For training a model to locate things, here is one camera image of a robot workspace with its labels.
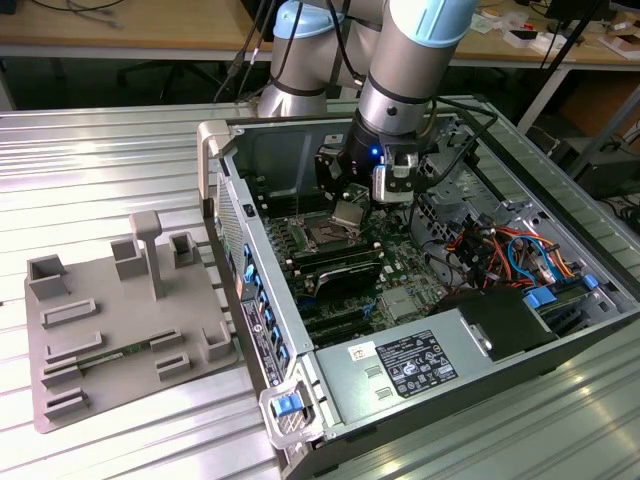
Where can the cardboard piece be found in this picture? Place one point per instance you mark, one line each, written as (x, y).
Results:
(620, 47)

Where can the black plastic shroud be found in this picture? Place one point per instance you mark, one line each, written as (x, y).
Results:
(500, 325)

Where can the green RAM stick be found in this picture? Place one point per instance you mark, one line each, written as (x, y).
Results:
(112, 355)

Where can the green motherboard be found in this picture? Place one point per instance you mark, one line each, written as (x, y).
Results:
(410, 270)

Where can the blue disk carrier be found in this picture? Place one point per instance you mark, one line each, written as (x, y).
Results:
(540, 299)

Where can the grey parts rack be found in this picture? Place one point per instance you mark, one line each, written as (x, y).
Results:
(125, 320)

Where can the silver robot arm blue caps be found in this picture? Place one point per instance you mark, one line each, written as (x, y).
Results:
(400, 75)

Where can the silver chipset heatsink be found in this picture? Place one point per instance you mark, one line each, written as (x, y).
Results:
(402, 305)

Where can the black expansion slot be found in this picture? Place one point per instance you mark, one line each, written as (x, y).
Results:
(345, 332)
(335, 317)

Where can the black box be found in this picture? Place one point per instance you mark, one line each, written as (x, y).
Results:
(610, 175)

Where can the wooden desk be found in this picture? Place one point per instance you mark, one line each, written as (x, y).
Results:
(150, 25)

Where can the black RAM slot bank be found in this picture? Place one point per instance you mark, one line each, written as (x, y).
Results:
(340, 257)
(290, 197)

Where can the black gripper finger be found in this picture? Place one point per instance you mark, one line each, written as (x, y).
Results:
(331, 170)

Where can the black expansion card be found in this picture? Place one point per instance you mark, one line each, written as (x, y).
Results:
(350, 280)

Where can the CPU socket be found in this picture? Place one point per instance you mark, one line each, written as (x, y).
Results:
(305, 239)

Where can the grey power supply unit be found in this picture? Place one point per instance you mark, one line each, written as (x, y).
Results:
(350, 395)

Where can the white small box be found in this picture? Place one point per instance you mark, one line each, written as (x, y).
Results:
(542, 42)

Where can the silver drive cage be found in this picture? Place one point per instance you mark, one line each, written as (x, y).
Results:
(445, 210)

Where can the blue case latch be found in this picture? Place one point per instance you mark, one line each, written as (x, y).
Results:
(284, 405)

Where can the black office chair base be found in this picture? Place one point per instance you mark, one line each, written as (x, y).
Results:
(172, 75)

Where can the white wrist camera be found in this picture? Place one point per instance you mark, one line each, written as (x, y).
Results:
(385, 185)

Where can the brown cardboard box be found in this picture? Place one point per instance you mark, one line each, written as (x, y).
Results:
(600, 105)

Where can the open grey PC case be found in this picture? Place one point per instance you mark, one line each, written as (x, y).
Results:
(285, 310)

